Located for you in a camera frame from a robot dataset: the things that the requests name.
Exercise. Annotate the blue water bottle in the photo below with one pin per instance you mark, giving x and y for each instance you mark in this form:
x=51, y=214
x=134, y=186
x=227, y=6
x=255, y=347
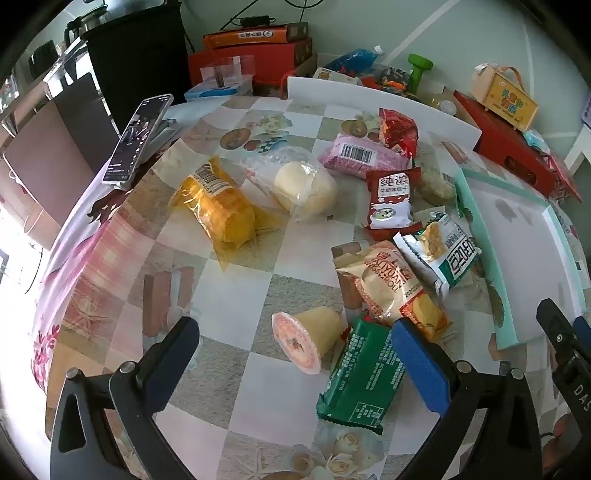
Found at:
x=355, y=59

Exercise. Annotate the cardboard box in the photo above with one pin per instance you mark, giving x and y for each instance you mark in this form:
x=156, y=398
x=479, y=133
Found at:
x=304, y=67

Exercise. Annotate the dark red biscuit packet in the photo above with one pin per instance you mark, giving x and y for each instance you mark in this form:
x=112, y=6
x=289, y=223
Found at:
x=390, y=203

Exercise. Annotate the blue tissue box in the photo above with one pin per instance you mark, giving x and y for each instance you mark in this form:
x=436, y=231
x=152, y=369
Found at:
x=212, y=91

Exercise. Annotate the beige egg roll packet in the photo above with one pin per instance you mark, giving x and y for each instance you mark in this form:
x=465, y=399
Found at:
x=392, y=286

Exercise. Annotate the jelly cup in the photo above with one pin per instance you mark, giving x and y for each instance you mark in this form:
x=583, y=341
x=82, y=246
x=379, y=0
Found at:
x=309, y=334

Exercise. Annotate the clear rice cracker packet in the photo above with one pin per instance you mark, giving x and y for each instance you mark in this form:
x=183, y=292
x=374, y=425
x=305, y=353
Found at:
x=434, y=184

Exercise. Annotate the red snack packet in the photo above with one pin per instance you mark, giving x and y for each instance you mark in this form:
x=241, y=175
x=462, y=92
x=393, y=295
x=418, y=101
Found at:
x=397, y=131

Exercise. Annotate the white phone stand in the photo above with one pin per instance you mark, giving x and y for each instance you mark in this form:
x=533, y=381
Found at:
x=164, y=134

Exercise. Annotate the white board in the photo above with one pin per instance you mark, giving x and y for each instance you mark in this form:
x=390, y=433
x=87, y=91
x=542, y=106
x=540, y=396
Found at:
x=369, y=104

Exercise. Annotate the black cabinet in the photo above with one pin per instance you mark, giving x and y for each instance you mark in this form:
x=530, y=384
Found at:
x=134, y=60

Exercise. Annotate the pink snack packet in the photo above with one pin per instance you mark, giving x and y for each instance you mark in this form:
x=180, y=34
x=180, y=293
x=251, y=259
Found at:
x=355, y=154

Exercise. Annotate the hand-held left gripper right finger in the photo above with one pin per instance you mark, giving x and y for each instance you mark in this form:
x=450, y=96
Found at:
x=420, y=369

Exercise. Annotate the small jar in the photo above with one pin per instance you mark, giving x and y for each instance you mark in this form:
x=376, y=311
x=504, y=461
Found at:
x=445, y=104

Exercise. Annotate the kettle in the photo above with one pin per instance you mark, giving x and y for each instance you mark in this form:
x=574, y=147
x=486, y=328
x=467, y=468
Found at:
x=76, y=25

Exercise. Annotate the clear packaged bun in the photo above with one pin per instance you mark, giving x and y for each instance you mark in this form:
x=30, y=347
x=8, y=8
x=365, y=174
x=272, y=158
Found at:
x=300, y=184

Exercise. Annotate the brown flat panel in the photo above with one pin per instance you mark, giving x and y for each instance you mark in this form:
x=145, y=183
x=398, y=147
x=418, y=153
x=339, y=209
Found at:
x=51, y=152

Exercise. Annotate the green dumbbell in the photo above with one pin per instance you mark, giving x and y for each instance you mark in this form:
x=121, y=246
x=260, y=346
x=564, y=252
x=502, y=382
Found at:
x=418, y=69

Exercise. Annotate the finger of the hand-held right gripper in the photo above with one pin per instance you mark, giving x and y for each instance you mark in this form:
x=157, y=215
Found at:
x=556, y=330

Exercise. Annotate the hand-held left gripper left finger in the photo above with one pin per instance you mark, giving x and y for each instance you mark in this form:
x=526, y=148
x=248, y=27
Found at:
x=175, y=350

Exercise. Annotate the smartphone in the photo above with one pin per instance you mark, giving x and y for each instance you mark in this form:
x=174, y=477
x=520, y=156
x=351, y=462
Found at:
x=138, y=134

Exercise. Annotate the yellow and white carton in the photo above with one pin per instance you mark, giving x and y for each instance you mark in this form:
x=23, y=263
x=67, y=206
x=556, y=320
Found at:
x=332, y=74

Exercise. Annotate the green and white snack packet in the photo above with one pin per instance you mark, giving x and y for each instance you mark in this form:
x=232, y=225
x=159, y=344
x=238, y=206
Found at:
x=443, y=249

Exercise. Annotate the red gift box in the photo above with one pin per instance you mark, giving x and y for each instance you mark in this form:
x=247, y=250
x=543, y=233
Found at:
x=503, y=143

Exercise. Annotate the black power adapter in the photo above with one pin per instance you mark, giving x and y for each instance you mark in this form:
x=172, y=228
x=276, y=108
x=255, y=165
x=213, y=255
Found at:
x=254, y=21

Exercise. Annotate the yellow snack packet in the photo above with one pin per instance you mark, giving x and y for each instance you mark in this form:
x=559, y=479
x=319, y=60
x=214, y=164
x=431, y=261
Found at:
x=217, y=203

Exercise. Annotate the teal box lid tray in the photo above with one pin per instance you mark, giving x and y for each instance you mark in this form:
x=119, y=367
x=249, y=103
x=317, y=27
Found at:
x=521, y=240

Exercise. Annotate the orange carry box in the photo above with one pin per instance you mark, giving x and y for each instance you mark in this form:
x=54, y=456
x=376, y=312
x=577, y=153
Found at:
x=508, y=99

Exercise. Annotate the dark red box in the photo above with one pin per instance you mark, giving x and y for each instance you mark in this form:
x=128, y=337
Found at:
x=272, y=64

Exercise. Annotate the red patterned bag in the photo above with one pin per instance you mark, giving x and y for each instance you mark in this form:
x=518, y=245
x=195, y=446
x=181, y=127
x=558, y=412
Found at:
x=565, y=177

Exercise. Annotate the colourful toy bag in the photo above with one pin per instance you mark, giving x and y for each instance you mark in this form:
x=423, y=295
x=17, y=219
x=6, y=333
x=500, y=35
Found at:
x=392, y=78

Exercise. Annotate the blue face mask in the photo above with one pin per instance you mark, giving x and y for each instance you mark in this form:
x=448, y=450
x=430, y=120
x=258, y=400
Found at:
x=538, y=141

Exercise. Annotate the purple dotted card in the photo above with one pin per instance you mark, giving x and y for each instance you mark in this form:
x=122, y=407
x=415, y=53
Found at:
x=587, y=110

